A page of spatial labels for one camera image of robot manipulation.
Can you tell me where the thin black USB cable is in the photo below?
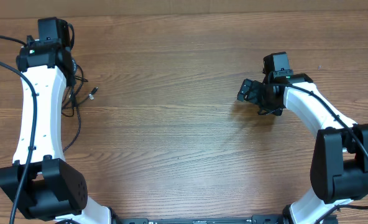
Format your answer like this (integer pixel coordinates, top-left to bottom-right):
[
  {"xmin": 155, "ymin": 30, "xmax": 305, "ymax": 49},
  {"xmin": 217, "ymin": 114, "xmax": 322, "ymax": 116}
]
[{"xmin": 61, "ymin": 86, "xmax": 99, "ymax": 110}]

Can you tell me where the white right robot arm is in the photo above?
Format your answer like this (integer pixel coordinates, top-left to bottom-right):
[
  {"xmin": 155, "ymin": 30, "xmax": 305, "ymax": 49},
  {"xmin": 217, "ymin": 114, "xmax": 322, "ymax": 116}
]
[{"xmin": 237, "ymin": 52, "xmax": 368, "ymax": 224}]

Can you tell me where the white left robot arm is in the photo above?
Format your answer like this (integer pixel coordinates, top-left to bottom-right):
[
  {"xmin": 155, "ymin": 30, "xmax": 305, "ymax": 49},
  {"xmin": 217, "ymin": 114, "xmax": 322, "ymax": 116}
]
[{"xmin": 0, "ymin": 17, "xmax": 119, "ymax": 223}]

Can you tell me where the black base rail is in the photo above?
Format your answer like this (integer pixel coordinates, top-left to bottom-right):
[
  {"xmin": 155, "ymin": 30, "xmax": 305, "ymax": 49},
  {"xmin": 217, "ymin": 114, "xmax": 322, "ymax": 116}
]
[{"xmin": 109, "ymin": 205, "xmax": 296, "ymax": 224}]

